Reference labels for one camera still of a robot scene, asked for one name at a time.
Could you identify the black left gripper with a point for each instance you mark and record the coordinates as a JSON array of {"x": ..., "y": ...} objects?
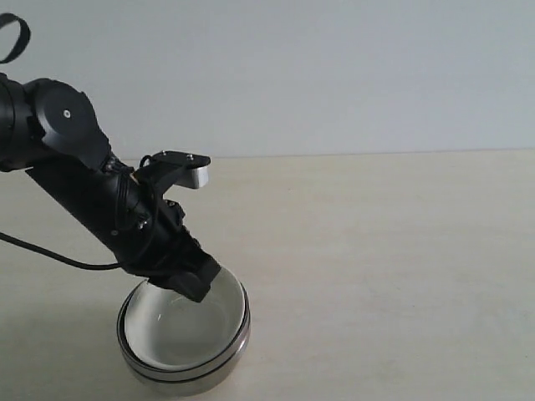
[{"x": 160, "y": 248}]

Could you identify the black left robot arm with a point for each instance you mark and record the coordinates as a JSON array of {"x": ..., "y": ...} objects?
[{"x": 50, "y": 130}]

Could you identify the large steel bowl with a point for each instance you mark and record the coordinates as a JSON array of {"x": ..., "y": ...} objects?
[{"x": 165, "y": 337}]

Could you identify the small ribbed steel bowl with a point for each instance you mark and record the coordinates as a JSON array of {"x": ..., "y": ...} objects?
[{"x": 191, "y": 381}]

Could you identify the white ceramic bowl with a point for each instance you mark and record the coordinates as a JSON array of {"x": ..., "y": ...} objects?
[{"x": 168, "y": 331}]

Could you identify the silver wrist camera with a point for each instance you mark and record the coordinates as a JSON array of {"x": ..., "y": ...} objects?
[{"x": 168, "y": 167}]

